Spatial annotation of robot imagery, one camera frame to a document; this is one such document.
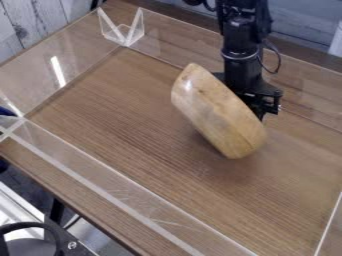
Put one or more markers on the brown wooden bowl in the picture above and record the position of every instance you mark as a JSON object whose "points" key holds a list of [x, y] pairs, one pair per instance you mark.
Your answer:
{"points": [[217, 112]]}

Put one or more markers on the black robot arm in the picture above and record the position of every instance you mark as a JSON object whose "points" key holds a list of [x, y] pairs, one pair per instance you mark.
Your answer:
{"points": [[249, 54]]}

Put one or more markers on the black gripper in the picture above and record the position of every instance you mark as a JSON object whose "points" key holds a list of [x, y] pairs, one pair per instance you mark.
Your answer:
{"points": [[262, 97]]}

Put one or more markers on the black table leg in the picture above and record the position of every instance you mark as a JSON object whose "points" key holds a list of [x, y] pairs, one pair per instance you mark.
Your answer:
{"points": [[56, 211]]}

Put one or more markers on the clear acrylic table fence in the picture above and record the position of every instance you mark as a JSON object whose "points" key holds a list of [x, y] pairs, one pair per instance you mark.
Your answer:
{"points": [[98, 136]]}

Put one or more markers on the clear acrylic corner bracket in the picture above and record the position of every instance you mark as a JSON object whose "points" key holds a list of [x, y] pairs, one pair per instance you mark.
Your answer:
{"points": [[122, 34]]}

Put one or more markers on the black metal base plate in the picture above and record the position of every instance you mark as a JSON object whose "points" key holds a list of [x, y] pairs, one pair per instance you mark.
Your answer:
{"points": [[71, 246]]}

